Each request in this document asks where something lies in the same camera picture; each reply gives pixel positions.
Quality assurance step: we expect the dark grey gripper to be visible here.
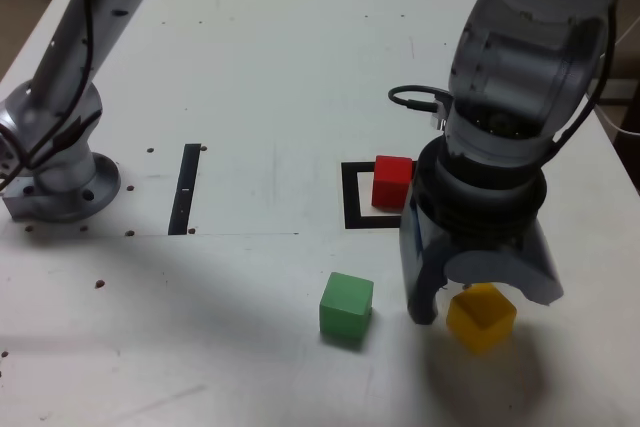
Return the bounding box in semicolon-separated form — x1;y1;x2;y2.
399;180;565;327

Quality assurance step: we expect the yellow cube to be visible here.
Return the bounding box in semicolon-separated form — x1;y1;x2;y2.
445;282;518;354

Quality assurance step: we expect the red cube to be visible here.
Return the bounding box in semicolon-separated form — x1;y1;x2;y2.
370;154;415;212

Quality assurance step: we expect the green cube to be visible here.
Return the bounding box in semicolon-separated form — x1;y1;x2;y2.
318;271;376;339

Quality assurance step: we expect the black tape square outline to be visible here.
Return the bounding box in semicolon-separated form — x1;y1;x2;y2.
340;160;417;231

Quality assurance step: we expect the black tape strip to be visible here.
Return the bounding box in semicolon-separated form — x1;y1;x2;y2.
167;143;201;237

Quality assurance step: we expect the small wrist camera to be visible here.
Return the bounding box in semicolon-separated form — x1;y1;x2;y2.
428;89;455;131

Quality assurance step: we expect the white cable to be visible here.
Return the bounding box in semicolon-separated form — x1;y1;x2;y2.
597;16;640;137

